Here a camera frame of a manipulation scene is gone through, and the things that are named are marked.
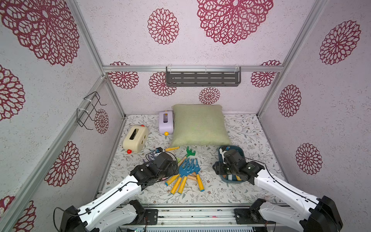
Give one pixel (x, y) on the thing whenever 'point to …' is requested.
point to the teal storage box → (228, 178)
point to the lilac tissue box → (166, 122)
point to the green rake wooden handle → (189, 152)
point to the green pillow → (199, 124)
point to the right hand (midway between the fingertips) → (215, 165)
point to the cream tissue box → (136, 138)
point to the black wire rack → (83, 115)
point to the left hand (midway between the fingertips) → (170, 168)
